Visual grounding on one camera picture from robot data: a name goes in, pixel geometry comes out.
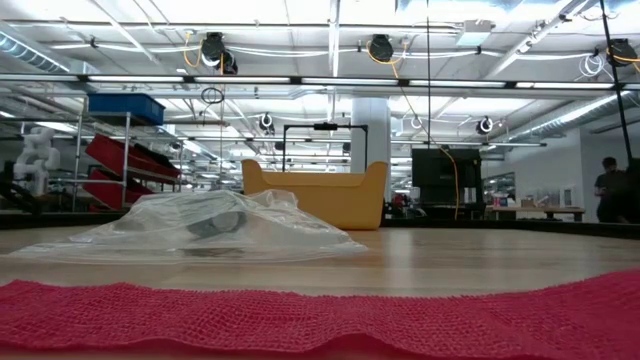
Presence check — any clear plastic zip bag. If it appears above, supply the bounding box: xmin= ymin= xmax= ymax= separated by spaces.
xmin=9 ymin=188 xmax=370 ymax=266

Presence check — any green elastic bandage roll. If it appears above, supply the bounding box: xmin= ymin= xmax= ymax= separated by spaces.
xmin=186 ymin=209 xmax=248 ymax=241

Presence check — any red elastic bandage strip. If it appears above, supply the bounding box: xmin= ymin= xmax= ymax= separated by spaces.
xmin=0 ymin=269 xmax=640 ymax=359

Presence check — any yellow plastic bin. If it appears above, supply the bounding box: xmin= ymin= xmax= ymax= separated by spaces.
xmin=241 ymin=159 xmax=389 ymax=232

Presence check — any white building column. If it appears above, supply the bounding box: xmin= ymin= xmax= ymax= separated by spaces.
xmin=350 ymin=97 xmax=392 ymax=201

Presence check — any long ceiling light bar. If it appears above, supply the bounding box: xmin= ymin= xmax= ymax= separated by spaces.
xmin=0 ymin=73 xmax=640 ymax=91

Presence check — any black cabinet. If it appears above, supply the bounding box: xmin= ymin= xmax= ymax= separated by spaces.
xmin=411 ymin=148 xmax=484 ymax=207

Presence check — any metal shelf rack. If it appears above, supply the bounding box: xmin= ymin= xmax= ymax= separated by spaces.
xmin=0 ymin=97 xmax=231 ymax=214

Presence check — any red storage bin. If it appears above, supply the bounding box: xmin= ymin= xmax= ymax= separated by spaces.
xmin=84 ymin=133 xmax=182 ymax=184
xmin=82 ymin=168 xmax=159 ymax=211

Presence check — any blue storage bin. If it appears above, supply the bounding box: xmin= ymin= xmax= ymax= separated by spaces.
xmin=87 ymin=93 xmax=166 ymax=127

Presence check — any wooden work table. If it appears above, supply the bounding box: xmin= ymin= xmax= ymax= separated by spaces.
xmin=487 ymin=205 xmax=586 ymax=224

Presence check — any person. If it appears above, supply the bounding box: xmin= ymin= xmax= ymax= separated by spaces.
xmin=593 ymin=156 xmax=640 ymax=225

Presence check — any thin black slanted pole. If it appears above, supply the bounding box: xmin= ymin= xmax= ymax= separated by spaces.
xmin=598 ymin=0 xmax=634 ymax=161

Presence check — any yellow hanging cable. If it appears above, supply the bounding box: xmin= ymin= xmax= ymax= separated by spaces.
xmin=367 ymin=42 xmax=460 ymax=222

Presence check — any thin black hanging cable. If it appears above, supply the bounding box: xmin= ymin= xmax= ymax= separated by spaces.
xmin=426 ymin=0 xmax=432 ymax=147

